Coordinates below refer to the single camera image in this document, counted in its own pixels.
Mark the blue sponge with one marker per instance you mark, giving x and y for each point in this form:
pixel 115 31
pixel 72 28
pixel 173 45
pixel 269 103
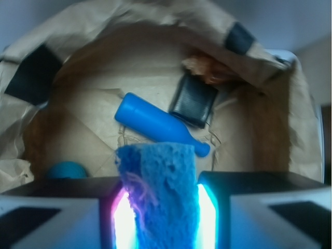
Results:
pixel 160 179

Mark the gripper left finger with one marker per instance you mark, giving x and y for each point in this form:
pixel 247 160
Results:
pixel 67 213

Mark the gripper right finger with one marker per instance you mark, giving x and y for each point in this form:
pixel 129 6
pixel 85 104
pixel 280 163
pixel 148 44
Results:
pixel 263 210

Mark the blue plastic bottle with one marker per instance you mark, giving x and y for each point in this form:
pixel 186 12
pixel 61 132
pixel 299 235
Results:
pixel 155 124

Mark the black leather wallet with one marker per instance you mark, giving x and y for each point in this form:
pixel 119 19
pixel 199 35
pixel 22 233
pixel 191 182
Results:
pixel 193 101

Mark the blue ball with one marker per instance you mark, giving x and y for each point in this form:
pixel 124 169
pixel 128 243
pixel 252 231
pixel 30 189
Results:
pixel 66 169

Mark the brown paper bag bin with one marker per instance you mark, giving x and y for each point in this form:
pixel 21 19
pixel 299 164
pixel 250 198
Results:
pixel 62 83

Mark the crumpled orange brown wrapper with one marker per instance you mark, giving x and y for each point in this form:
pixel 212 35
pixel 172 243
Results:
pixel 209 70

